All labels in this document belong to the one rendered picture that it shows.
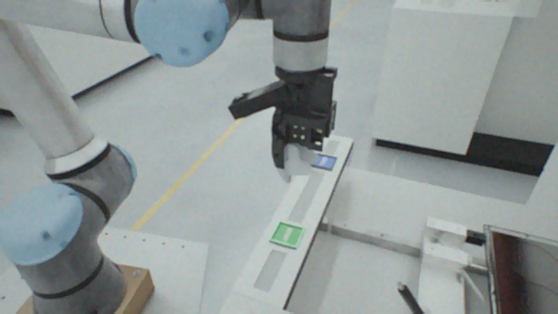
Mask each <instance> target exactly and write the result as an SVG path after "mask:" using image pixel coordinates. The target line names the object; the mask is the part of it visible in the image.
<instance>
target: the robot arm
mask: <svg viewBox="0 0 558 314"><path fill-rule="evenodd" d="M330 11H331V0H0V96H1V97H2V98H3V100H4V102H5V103H6V104H7V106H8V107H9V109H11V111H12V112H13V114H14V115H15V116H16V118H17V120H18V121H19V122H20V123H21V124H22V126H23V127H24V129H25V130H26V132H27V133H28V134H29V135H30V137H31V138H32V139H33V141H34V142H35V144H36V145H37V146H38V147H39V149H40V150H41V151H42V153H43V154H44V156H45V158H44V163H43V166H42V169H43V170H44V172H45V173H46V175H47V176H48V177H49V179H50V180H51V182H52V184H46V185H42V186H39V187H36V188H33V189H32V190H31V191H30V192H29V193H26V192H23V193H22V194H20V195H19V196H17V197H16V198H15V199H13V200H12V201H11V202H10V203H9V204H8V205H7V206H6V207H5V209H4V210H3V212H2V213H1V214H0V243H1V245H2V248H3V252H4V254H5V255H6V256H7V257H8V258H9V259H10V260H11V261H12V262H13V263H14V265H15V266H16V268H17V270H18V272H19V273H20V275H21V277H22V278H23V280H24V281H25V282H26V284H27V285H28V287H29V288H30V289H31V291H32V296H33V310H34V314H114V313H115V312H116V311H117V309H118V308H119V307H120V306H121V304H122V302H123V300H124V298H125V295H126V279H125V277H124V274H123V272H122V270H121V268H120V267H119V266H118V265H117V264H115V263H114V262H112V260H111V259H110V258H109V257H107V256H106V255H104V254H103V252H102V250H101V248H100V246H99V244H98V237H99V235H100V234H101V232H102V231H103V229H104V228H105V226H106V224H108V223H109V221H110V220H111V219H112V217H113V216H114V215H115V213H116V212H117V210H118V209H119V205H120V204H122V202H123V201H124V200H125V199H126V198H127V196H128V195H129V194H130V193H131V191H132V189H133V185H134V184H135V182H136V180H137V175H138V170H137V166H136V164H135V161H134V159H133V157H132V156H131V155H130V154H129V153H128V152H127V151H126V150H125V149H124V148H123V147H122V148H121V147H119V144H117V143H114V142H111V141H108V140H107V138H106V137H105V136H102V135H98V134H95V133H93V131H92V130H91V128H90V127H89V126H88V124H87V123H86V121H85V119H84V117H83V115H82V114H81V112H80V111H79V109H78V107H77V106H76V105H75V103H74V102H73V100H72V98H71V96H70V95H69V93H68V92H67V91H66V89H65V87H64V85H63V83H61V81H60V79H59V78H58V75H57V74H56V73H55V71H54V70H53V68H52V66H51V64H50V62H49V61H48V59H47V58H46V56H45V55H44V54H43V52H42V51H41V49H40V47H39V46H38V44H37V42H36V40H35V38H34V37H33V36H32V34H31V32H30V30H29V29H28V27H27V25H26V24H34V25H39V26H43V27H44V28H50V29H54V30H60V31H69V32H74V33H79V34H84V35H89V36H94V37H100V38H109V39H113V40H119V41H124V42H129V43H135V44H142V45H143V46H144V48H145V49H146V50H147V51H148V53H149V54H152V55H153V56H155V57H156V58H158V59H159V60H160V61H162V62H163V63H164V64H166V65H171V66H173V67H190V66H194V65H197V64H199V63H200V62H201V61H203V60H204V59H206V58H207V57H209V56H211V55H212V54H213V53H214V52H216V51H217V49H218V48H219V47H220V46H221V44H222V43H223V41H224V40H225V38H226V36H227V34H228V33H229V31H230V30H231V29H232V28H233V27H234V24H235V22H236V21H238V20H256V21H266V20H271V21H272V49H273V62H274V64H275V76H276V77H277V78H278V79H280V80H277V81H275V82H272V83H270V84H268V85H265V86H262V87H260V88H257V89H255V90H254V91H252V92H245V93H242V94H240V95H238V96H236V98H233V100H232V101H233V102H232V103H231V104H230V105H229V106H228V107H227V109H228V110H229V112H230V113H231V115H232V116H233V117H234V119H235V120H237V119H240V118H246V117H248V116H250V115H253V114H255V113H259V112H262V111H264V110H267V109H270V108H271V107H274V108H275V111H274V112H273V115H272V118H271V156H272V160H273V162H274V165H275V167H276V169H277V171H278V173H279V175H280V176H281V177H282V179H283V180H284V181H285V182H287V183H289V182H290V181H291V176H292V175H297V176H309V175H311V174H312V172H313V168H312V166H311V165H315V164H317V163H318V162H319V155H318V153H316V152H315V151H318V152H322V151H323V139H324V138H327V139H328V138H329V137H330V134H331V131H335V123H336V114H337V100H334V99H333V92H334V82H335V79H336V78H337V74H338V67H335V66H328V65H325V64H326V63H327V56H328V44H329V29H330ZM333 111H334V114H333ZM332 119H333V122H332ZM317 142H319V143H321V145H319V144H317ZM313 150H315V151H313Z"/></svg>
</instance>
